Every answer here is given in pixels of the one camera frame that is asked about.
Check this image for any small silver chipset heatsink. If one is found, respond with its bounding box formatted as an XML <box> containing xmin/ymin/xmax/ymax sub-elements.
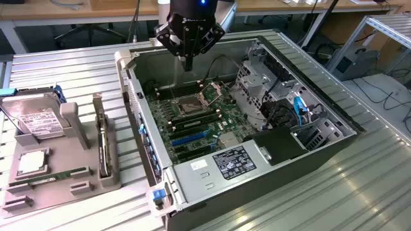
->
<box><xmin>219</xmin><ymin>133</ymin><xmax>239</xmax><ymax>148</ymax></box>

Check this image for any black looped wire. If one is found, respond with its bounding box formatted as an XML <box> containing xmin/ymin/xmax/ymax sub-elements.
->
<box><xmin>203</xmin><ymin>54</ymin><xmax>242</xmax><ymax>84</ymax></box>

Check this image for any silver hard disk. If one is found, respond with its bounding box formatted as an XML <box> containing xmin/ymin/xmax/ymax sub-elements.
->
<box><xmin>0</xmin><ymin>88</ymin><xmax>66</xmax><ymax>140</ymax></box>

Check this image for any black hanging cable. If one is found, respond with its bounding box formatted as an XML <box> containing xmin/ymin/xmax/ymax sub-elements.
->
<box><xmin>130</xmin><ymin>0</ymin><xmax>142</xmax><ymax>44</ymax></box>

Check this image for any aluminium profile frame table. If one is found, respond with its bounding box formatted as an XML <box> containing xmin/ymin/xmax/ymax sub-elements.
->
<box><xmin>326</xmin><ymin>13</ymin><xmax>411</xmax><ymax>75</ymax></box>

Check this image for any open black PC case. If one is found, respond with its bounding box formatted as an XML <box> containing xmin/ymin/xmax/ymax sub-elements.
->
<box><xmin>115</xmin><ymin>35</ymin><xmax>367</xmax><ymax>231</ymax></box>

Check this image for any black RAM slot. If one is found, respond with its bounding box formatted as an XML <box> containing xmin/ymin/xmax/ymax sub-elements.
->
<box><xmin>156</xmin><ymin>85</ymin><xmax>203</xmax><ymax>101</ymax></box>
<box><xmin>167</xmin><ymin>108</ymin><xmax>222</xmax><ymax>125</ymax></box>
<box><xmin>155</xmin><ymin>81</ymin><xmax>199</xmax><ymax>96</ymax></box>

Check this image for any black office chair base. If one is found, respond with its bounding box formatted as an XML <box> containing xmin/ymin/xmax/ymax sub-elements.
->
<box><xmin>54</xmin><ymin>23</ymin><xmax>127</xmax><ymax>48</ymax></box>
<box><xmin>243</xmin><ymin>13</ymin><xmax>294</xmax><ymax>25</ymax></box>

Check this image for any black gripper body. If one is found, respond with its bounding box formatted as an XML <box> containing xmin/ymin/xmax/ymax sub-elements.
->
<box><xmin>167</xmin><ymin>0</ymin><xmax>216</xmax><ymax>57</ymax></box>

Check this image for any CPU socket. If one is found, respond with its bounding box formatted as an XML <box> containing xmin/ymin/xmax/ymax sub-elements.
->
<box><xmin>175</xmin><ymin>95</ymin><xmax>203</xmax><ymax>116</ymax></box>

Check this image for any grey box with handle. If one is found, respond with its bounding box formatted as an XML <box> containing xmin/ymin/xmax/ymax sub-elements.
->
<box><xmin>326</xmin><ymin>47</ymin><xmax>382</xmax><ymax>82</ymax></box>

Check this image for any blue data wire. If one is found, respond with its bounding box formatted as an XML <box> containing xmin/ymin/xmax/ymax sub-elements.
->
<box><xmin>293</xmin><ymin>95</ymin><xmax>306</xmax><ymax>126</ymax></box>

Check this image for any green RAM stick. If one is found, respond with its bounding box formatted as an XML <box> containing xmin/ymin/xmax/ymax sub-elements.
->
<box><xmin>8</xmin><ymin>168</ymin><xmax>83</xmax><ymax>188</ymax></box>

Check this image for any RAM stick with white label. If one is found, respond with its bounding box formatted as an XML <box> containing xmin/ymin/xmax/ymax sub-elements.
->
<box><xmin>172</xmin><ymin>115</ymin><xmax>222</xmax><ymax>132</ymax></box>

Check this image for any black power wire bundle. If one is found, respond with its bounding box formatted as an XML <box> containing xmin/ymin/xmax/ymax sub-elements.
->
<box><xmin>259</xmin><ymin>95</ymin><xmax>295</xmax><ymax>129</ymax></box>

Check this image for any green motherboard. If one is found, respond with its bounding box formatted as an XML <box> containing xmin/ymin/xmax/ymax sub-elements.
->
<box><xmin>144</xmin><ymin>80</ymin><xmax>255</xmax><ymax>167</ymax></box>

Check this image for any thin metal locking lever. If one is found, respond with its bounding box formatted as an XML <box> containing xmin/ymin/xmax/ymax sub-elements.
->
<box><xmin>167</xmin><ymin>81</ymin><xmax>178</xmax><ymax>103</ymax></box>

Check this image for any black plastic fan shroud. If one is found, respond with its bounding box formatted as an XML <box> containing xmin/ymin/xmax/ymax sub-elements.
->
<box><xmin>242</xmin><ymin>127</ymin><xmax>309</xmax><ymax>167</ymax></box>

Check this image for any silver CPU chip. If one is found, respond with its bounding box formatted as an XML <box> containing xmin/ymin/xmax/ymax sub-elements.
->
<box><xmin>18</xmin><ymin>153</ymin><xmax>48</xmax><ymax>175</ymax></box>

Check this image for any light blue network cable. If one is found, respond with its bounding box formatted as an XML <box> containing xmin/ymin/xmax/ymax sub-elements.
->
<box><xmin>51</xmin><ymin>0</ymin><xmax>86</xmax><ymax>11</ymax></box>

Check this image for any graphics card with metal bracket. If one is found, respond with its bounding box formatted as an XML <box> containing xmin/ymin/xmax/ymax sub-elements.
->
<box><xmin>92</xmin><ymin>93</ymin><xmax>114</xmax><ymax>179</ymax></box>

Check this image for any grey plastic parts rack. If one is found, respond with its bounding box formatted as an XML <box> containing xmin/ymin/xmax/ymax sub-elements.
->
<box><xmin>0</xmin><ymin>102</ymin><xmax>123</xmax><ymax>219</ymax></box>

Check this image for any perforated silver disk bay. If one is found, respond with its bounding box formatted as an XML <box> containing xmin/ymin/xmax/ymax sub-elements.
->
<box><xmin>291</xmin><ymin>117</ymin><xmax>358</xmax><ymax>152</ymax></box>

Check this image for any metal socket cover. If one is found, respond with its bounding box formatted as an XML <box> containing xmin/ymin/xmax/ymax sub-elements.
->
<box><xmin>196</xmin><ymin>81</ymin><xmax>223</xmax><ymax>107</ymax></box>

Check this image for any blue expansion slot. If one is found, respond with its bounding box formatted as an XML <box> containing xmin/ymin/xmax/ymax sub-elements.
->
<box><xmin>171</xmin><ymin>134</ymin><xmax>208</xmax><ymax>147</ymax></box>

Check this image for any wooden desk white frame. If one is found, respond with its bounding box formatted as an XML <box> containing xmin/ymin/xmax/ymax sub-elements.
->
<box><xmin>0</xmin><ymin>0</ymin><xmax>160</xmax><ymax>54</ymax></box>
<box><xmin>236</xmin><ymin>0</ymin><xmax>405</xmax><ymax>48</ymax></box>

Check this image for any long black expansion slot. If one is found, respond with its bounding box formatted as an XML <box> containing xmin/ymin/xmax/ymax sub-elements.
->
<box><xmin>174</xmin><ymin>143</ymin><xmax>211</xmax><ymax>156</ymax></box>
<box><xmin>170</xmin><ymin>128</ymin><xmax>206</xmax><ymax>141</ymax></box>
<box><xmin>176</xmin><ymin>149</ymin><xmax>215</xmax><ymax>161</ymax></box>

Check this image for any silver power supply unit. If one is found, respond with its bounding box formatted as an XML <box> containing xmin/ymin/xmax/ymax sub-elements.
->
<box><xmin>171</xmin><ymin>139</ymin><xmax>272</xmax><ymax>203</ymax></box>

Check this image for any silver metal disk bay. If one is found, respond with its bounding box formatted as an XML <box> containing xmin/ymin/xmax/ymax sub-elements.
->
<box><xmin>232</xmin><ymin>59</ymin><xmax>291</xmax><ymax>132</ymax></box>

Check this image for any blue plastic disk carrier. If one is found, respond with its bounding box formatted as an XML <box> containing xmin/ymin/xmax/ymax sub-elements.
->
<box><xmin>0</xmin><ymin>83</ymin><xmax>68</xmax><ymax>104</ymax></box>

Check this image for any black floor cable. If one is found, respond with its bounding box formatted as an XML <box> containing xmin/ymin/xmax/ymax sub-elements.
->
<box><xmin>351</xmin><ymin>78</ymin><xmax>411</xmax><ymax>114</ymax></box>

